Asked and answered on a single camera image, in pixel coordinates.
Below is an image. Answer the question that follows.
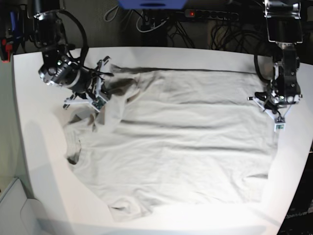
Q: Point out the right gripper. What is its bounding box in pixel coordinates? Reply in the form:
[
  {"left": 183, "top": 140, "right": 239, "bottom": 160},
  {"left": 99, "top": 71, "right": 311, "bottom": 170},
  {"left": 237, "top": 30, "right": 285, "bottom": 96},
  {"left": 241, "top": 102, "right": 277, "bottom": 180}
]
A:
[{"left": 63, "top": 56, "right": 113, "bottom": 109}]

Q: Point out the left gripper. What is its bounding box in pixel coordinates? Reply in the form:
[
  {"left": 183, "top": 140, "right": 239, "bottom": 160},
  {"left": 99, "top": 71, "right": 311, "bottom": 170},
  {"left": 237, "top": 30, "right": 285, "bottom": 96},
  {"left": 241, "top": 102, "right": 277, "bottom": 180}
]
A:
[{"left": 247, "top": 91, "right": 302, "bottom": 121}]

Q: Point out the light grey t-shirt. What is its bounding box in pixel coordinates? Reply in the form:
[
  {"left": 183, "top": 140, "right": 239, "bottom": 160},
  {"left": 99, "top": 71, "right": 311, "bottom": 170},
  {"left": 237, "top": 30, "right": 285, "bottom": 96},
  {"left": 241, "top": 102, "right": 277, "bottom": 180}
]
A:
[{"left": 64, "top": 69, "right": 278, "bottom": 221}]

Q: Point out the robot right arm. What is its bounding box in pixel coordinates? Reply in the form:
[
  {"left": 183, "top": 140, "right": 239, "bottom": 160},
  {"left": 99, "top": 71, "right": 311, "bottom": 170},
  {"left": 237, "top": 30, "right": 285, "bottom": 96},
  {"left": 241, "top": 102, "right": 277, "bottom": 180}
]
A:
[{"left": 31, "top": 0, "right": 113, "bottom": 112}]

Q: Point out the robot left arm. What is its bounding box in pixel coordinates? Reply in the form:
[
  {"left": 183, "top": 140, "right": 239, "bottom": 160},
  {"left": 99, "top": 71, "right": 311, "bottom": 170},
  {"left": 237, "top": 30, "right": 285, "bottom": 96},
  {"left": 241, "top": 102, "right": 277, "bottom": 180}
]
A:
[{"left": 249, "top": 0, "right": 303, "bottom": 124}]

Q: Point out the blue box overhead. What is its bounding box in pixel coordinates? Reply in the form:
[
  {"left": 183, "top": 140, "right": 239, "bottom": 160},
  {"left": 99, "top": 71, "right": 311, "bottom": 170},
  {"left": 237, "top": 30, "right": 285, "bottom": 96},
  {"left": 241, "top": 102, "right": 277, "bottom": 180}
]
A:
[{"left": 118, "top": 0, "right": 187, "bottom": 10}]

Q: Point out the red and black clamp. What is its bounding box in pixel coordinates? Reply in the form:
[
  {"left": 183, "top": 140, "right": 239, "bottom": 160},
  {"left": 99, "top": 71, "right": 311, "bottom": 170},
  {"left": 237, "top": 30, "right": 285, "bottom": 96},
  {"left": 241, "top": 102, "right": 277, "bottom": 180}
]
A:
[{"left": 0, "top": 38, "right": 13, "bottom": 63}]

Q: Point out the black power strip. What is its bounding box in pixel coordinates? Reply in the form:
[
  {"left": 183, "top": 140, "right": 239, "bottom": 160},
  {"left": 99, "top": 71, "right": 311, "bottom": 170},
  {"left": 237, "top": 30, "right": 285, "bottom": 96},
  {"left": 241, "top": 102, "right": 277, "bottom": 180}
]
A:
[{"left": 184, "top": 9, "right": 239, "bottom": 21}]

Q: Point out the grey side cabinet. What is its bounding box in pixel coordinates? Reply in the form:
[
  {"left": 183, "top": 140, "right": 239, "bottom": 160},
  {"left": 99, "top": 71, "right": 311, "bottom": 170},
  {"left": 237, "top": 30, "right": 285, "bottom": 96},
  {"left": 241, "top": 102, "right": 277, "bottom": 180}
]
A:
[{"left": 0, "top": 178, "right": 44, "bottom": 235}]

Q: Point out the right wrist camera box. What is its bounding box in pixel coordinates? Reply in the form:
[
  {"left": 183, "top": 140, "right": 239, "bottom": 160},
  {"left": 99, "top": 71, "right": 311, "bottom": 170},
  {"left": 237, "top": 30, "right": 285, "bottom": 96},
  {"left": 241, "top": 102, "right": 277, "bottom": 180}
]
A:
[{"left": 91, "top": 96, "right": 109, "bottom": 112}]

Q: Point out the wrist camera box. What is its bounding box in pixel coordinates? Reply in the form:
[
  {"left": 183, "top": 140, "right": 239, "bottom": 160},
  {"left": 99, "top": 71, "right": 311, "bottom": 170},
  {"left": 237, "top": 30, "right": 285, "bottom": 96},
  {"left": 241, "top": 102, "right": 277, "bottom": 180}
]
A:
[
  {"left": 274, "top": 119, "right": 286, "bottom": 132},
  {"left": 91, "top": 96, "right": 109, "bottom": 112}
]

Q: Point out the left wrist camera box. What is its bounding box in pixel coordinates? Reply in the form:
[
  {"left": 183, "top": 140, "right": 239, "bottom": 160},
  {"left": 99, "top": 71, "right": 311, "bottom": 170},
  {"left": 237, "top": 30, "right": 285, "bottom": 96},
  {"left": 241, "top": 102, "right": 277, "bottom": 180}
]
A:
[{"left": 274, "top": 119, "right": 286, "bottom": 132}]

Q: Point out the white cable loop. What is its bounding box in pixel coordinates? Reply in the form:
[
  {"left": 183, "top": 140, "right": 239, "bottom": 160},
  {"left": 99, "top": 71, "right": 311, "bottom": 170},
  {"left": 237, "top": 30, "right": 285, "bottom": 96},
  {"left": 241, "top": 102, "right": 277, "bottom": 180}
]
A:
[{"left": 135, "top": 9, "right": 169, "bottom": 33}]

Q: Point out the blue handled tool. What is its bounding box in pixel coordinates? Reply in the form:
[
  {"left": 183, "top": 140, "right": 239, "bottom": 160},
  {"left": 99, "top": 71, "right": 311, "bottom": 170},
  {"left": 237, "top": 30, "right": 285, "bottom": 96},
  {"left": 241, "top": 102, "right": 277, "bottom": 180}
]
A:
[{"left": 10, "top": 11, "right": 22, "bottom": 43}]

